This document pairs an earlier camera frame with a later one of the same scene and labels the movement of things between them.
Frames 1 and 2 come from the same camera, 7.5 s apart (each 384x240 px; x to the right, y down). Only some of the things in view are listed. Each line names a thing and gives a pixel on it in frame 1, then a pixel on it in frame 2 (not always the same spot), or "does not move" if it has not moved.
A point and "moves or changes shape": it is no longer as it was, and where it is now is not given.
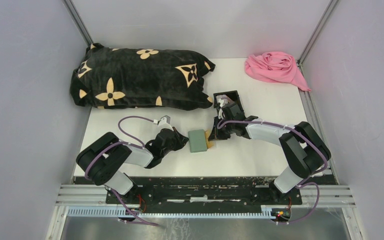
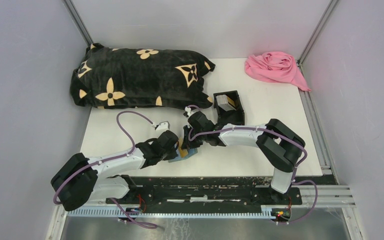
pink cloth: x=275 y=66 does not move
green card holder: x=197 y=140 moves or changes shape
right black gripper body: x=224 y=132 to x=195 y=143
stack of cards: x=223 y=99 does not move
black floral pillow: x=109 y=78 does not move
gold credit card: x=209 y=144 moves or changes shape
